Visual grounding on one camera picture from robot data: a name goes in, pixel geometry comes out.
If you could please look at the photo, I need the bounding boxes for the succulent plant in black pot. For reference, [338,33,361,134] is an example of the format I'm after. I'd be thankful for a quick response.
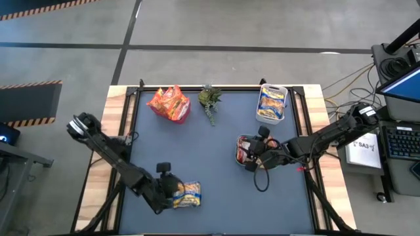
[198,84,223,127]

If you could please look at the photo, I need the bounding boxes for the grey desk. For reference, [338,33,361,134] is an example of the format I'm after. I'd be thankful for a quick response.
[0,140,56,236]

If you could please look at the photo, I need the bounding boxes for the monitor with blue screen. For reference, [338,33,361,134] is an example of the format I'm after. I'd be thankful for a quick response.
[375,62,420,105]

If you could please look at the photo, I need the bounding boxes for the white plastic bin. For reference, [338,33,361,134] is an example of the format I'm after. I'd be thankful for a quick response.
[255,83,289,126]

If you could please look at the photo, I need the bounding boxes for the white label sheet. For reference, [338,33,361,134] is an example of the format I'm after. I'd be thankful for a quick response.
[346,132,384,170]

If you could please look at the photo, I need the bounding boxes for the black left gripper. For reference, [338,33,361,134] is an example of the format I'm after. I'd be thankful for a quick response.
[152,161,186,216]

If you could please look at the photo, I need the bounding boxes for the teal plastic bin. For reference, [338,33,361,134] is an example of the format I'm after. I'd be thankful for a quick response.
[234,133,280,168]

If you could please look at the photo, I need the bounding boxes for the black pole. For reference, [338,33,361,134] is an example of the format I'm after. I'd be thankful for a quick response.
[384,27,420,56]

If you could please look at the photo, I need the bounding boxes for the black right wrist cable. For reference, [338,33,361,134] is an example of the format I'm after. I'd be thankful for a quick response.
[252,159,270,193]

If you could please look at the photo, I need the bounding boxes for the red plastic bin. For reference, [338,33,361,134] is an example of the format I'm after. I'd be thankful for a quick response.
[147,94,192,125]

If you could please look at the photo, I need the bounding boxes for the yellow cable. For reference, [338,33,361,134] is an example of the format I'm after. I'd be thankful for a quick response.
[323,62,375,114]

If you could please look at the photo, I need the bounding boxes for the coiled black cable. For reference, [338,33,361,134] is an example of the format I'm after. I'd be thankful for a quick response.
[379,56,410,79]

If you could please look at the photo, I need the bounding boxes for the black keyboard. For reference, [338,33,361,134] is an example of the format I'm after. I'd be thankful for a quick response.
[384,126,420,161]

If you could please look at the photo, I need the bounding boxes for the black device with blue light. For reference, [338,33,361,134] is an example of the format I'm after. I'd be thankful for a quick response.
[0,122,21,148]

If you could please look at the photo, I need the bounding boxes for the blue Maruchan ramen packet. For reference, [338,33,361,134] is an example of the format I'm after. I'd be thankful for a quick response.
[257,97,285,119]
[173,181,202,210]
[261,87,285,100]

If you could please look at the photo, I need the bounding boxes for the black aluminium rig frame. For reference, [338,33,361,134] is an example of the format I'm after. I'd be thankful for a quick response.
[70,78,359,236]

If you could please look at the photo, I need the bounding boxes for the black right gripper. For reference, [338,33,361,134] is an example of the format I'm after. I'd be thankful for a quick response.
[243,125,287,174]

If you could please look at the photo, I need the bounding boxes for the orange Maruchan ramen packet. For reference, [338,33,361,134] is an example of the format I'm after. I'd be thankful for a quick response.
[146,87,166,111]
[175,97,192,121]
[159,85,184,119]

